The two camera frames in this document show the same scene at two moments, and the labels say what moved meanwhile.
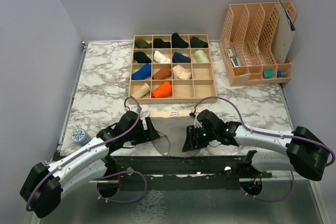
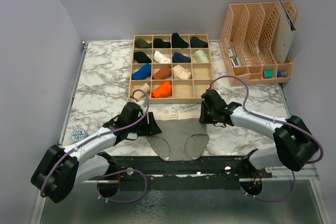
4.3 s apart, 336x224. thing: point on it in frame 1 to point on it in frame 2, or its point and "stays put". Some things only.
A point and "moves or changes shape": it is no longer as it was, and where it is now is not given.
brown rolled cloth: x=163 y=73 stays put
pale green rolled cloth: x=200 y=56 stays put
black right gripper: x=191 y=143 to x=203 y=118
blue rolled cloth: x=143 y=73 stays put
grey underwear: x=172 y=131 moves or changes shape
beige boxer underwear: x=179 y=72 stays put
